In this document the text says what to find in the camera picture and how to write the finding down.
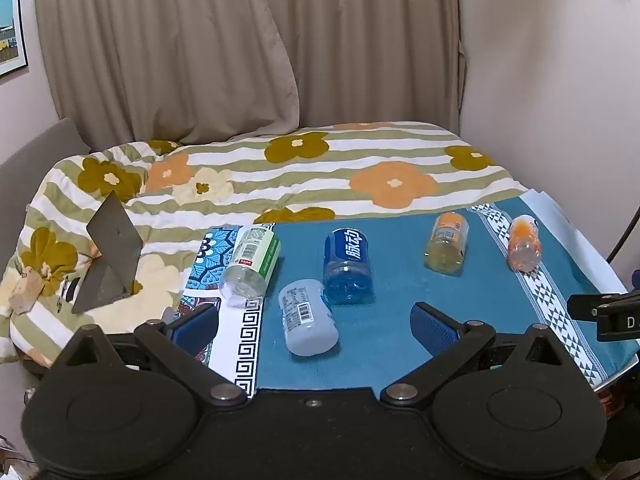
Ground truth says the white plastic bottle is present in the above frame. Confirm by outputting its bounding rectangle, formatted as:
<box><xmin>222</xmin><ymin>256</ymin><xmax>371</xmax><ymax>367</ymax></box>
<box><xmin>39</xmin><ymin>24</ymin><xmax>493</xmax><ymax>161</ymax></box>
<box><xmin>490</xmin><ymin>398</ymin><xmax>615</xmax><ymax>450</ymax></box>
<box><xmin>278</xmin><ymin>279</ymin><xmax>340</xmax><ymax>357</ymax></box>

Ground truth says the floral striped blanket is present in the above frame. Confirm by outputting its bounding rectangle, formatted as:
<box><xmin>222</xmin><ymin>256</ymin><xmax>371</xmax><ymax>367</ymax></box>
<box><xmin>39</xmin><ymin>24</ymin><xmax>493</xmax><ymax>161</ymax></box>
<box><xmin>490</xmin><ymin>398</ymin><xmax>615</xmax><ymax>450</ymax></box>
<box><xmin>0</xmin><ymin>120</ymin><xmax>531</xmax><ymax>367</ymax></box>

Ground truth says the blue label plastic bottle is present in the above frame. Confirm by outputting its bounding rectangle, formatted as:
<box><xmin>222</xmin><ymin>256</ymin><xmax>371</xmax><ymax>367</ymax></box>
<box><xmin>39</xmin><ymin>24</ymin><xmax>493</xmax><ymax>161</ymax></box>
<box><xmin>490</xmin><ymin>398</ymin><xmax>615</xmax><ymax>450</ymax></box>
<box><xmin>322</xmin><ymin>227</ymin><xmax>375</xmax><ymax>305</ymax></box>

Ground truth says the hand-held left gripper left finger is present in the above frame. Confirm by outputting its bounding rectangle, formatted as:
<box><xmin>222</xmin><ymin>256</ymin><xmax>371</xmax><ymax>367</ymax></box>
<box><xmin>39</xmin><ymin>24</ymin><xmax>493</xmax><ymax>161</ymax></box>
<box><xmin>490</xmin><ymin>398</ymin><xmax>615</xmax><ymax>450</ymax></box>
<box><xmin>52</xmin><ymin>304</ymin><xmax>248</xmax><ymax>408</ymax></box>

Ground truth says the colourful patterned cloth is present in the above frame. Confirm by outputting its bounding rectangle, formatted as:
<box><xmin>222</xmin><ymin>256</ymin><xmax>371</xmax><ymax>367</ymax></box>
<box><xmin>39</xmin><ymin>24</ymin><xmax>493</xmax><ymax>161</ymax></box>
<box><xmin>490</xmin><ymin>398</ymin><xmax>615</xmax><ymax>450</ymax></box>
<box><xmin>165</xmin><ymin>225</ymin><xmax>242</xmax><ymax>366</ymax></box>

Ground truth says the black cable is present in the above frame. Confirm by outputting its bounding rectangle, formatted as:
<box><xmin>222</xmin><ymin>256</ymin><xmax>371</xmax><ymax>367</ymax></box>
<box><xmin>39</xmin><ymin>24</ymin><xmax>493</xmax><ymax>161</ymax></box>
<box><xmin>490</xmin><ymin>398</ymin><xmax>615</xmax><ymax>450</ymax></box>
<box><xmin>606</xmin><ymin>205</ymin><xmax>640</xmax><ymax>262</ymax></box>

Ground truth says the grey folding stand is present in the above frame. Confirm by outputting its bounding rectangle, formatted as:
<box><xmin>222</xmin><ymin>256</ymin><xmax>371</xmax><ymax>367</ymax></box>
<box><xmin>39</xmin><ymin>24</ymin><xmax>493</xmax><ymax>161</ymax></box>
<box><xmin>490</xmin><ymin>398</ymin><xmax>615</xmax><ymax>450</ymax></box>
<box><xmin>71</xmin><ymin>191</ymin><xmax>143</xmax><ymax>315</ymax></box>

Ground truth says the orange label yellow bottle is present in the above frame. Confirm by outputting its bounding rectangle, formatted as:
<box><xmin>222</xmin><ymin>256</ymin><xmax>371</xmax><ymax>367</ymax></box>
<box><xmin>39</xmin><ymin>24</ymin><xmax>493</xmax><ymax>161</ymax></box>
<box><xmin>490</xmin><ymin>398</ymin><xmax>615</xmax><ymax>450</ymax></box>
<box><xmin>424</xmin><ymin>212</ymin><xmax>471</xmax><ymax>275</ymax></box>

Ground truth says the teal tablecloth with white borders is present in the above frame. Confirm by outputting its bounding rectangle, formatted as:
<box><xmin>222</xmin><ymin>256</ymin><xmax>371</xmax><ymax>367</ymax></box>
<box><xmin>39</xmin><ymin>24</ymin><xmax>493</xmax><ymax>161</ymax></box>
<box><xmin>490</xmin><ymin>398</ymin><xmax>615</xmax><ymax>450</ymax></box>
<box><xmin>210</xmin><ymin>199</ymin><xmax>640</xmax><ymax>395</ymax></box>

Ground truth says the orange drink bottle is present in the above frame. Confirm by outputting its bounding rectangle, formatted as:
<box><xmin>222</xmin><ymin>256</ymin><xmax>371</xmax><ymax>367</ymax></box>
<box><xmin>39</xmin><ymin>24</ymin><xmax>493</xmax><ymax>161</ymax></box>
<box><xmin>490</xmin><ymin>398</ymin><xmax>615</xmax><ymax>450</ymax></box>
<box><xmin>506</xmin><ymin>214</ymin><xmax>543</xmax><ymax>273</ymax></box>

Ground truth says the framed wall picture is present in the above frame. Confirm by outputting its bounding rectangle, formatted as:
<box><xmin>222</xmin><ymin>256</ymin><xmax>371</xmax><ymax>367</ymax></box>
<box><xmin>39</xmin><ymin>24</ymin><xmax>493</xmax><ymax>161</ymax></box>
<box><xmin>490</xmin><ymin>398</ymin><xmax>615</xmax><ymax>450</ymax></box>
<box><xmin>0</xmin><ymin>0</ymin><xmax>29</xmax><ymax>78</ymax></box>

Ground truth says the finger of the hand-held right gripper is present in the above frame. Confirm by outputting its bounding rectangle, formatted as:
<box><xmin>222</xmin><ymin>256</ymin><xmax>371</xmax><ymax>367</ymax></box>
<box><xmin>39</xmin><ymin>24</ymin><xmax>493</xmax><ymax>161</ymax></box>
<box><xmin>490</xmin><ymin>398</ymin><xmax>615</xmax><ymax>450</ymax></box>
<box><xmin>567</xmin><ymin>292</ymin><xmax>602</xmax><ymax>322</ymax></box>

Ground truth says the beige curtain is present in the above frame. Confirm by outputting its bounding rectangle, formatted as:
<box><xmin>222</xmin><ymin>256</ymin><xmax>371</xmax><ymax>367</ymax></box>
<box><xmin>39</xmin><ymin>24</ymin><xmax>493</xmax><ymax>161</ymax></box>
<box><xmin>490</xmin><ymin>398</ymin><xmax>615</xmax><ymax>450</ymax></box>
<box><xmin>177</xmin><ymin>0</ymin><xmax>468</xmax><ymax>144</ymax></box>
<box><xmin>32</xmin><ymin>0</ymin><xmax>301</xmax><ymax>150</ymax></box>

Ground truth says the green label clear bottle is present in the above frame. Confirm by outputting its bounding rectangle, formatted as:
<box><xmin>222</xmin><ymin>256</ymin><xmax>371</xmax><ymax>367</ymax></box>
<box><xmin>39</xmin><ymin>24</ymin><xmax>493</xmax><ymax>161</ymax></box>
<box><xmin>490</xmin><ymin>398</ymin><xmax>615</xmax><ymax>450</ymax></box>
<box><xmin>220</xmin><ymin>226</ymin><xmax>282</xmax><ymax>309</ymax></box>

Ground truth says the brown paper tag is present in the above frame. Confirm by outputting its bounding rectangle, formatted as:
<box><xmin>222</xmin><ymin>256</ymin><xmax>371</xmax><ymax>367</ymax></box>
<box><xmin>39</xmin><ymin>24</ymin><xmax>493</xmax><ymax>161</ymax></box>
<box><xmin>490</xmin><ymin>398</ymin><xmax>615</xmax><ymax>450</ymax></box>
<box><xmin>7</xmin><ymin>267</ymin><xmax>46</xmax><ymax>315</ymax></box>

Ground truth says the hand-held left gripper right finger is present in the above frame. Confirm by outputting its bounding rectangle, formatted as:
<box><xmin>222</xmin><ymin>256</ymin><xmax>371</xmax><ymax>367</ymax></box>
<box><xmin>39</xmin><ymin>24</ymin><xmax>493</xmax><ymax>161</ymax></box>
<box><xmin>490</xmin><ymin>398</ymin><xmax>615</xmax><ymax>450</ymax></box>
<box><xmin>381</xmin><ymin>302</ymin><xmax>583</xmax><ymax>407</ymax></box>

